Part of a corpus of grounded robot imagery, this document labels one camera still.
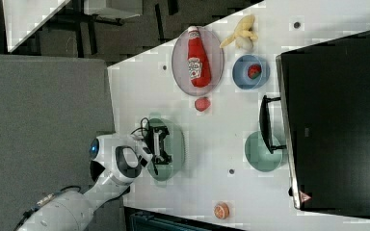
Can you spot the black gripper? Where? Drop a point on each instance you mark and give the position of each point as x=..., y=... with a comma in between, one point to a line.
x=154, y=139

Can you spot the green plastic strainer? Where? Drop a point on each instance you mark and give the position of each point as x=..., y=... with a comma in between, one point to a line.
x=174, y=146

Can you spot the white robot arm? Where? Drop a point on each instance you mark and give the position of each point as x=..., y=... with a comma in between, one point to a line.
x=122, y=159

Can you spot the toy strawberry on table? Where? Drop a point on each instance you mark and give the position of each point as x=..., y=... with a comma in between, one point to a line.
x=202, y=104

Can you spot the red ketchup bottle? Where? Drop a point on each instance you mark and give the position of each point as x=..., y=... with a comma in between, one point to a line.
x=198, y=64

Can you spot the grey round plate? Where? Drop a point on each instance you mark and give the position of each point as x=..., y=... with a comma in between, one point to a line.
x=215, y=55

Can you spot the toy orange half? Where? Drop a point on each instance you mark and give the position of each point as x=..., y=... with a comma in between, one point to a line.
x=221, y=210

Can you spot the green mug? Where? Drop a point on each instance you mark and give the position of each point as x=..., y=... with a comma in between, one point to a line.
x=259, y=156

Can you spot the blue bowl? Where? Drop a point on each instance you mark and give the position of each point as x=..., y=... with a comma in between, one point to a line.
x=240, y=72

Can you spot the toy strawberry in bowl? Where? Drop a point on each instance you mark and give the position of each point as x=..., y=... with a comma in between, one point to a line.
x=254, y=71

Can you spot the peeled toy banana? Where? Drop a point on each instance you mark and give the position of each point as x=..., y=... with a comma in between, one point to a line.
x=243, y=36

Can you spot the blue metal frame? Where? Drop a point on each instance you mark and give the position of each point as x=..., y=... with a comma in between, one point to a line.
x=142, y=220

